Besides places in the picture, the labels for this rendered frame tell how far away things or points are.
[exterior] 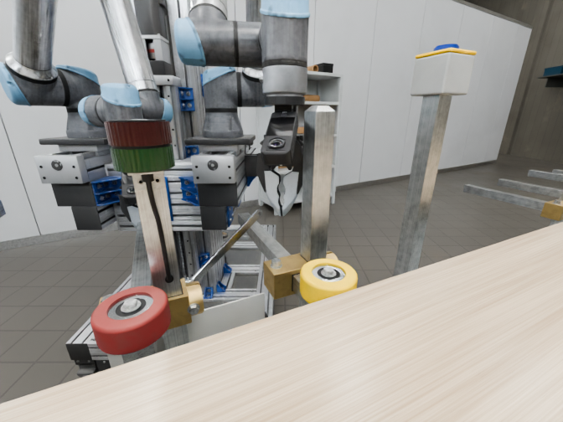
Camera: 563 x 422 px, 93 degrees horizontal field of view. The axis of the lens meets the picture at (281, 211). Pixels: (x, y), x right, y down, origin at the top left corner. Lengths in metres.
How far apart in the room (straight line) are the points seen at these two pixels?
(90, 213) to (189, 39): 0.77
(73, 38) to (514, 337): 3.11
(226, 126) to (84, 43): 2.21
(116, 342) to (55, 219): 2.90
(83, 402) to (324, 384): 0.20
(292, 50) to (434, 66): 0.26
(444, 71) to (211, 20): 0.41
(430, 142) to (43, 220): 3.11
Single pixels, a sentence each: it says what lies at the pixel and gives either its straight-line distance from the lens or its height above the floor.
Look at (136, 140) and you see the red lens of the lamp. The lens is 0.30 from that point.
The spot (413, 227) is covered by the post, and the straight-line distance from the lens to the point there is 0.64.
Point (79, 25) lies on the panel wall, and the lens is 3.11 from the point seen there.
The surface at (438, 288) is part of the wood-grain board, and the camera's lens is 0.42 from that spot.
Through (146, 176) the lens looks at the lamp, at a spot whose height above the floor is 1.05.
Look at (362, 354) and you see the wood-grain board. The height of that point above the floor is 0.90.
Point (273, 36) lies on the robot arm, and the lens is 0.48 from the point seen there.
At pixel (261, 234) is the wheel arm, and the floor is 0.86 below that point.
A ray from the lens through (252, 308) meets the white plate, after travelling 0.54.
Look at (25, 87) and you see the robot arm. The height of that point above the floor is 1.19.
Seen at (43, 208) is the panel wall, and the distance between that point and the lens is 3.21.
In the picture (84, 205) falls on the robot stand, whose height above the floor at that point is 0.82.
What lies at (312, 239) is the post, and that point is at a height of 0.91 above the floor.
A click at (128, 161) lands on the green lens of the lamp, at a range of 0.30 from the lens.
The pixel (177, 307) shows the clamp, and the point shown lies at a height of 0.85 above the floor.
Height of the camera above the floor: 1.12
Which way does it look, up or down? 20 degrees down
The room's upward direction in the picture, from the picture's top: straight up
